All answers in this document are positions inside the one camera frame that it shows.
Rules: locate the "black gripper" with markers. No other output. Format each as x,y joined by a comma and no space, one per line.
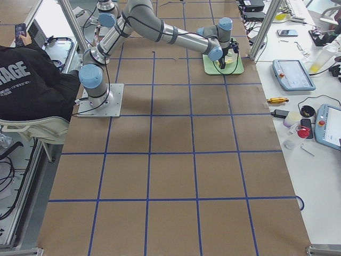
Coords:
225,52

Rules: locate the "white round plate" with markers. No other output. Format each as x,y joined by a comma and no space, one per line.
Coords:
230,58

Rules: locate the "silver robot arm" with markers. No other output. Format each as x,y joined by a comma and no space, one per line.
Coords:
109,6
138,16

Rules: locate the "light green tray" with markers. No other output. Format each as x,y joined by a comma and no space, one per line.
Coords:
212,68

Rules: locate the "black smartphone on table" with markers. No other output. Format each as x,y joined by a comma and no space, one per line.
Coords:
287,33

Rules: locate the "far blue teach pendant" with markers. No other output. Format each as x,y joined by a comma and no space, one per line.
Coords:
292,75

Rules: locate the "blue teach pendant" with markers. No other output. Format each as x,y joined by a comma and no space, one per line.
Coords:
292,75
327,126

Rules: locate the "black power adapter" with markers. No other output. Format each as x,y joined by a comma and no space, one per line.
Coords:
278,113

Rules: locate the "white cup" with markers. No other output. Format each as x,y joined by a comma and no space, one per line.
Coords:
292,118

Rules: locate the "red round object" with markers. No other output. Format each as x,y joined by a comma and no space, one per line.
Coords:
303,131

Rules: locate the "plastic squeeze bottle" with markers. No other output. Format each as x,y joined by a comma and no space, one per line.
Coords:
328,51

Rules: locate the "hex key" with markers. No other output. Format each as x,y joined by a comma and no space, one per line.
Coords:
306,150

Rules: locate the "near blue teach pendant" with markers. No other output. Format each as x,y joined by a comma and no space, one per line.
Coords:
327,126

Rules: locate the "white chair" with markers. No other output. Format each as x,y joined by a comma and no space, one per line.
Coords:
49,131

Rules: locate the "person in black shirt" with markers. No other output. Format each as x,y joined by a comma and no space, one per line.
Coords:
32,86

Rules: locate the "aluminium frame post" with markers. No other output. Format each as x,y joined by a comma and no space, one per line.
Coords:
261,41

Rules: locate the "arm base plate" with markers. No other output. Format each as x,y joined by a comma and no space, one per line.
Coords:
106,106

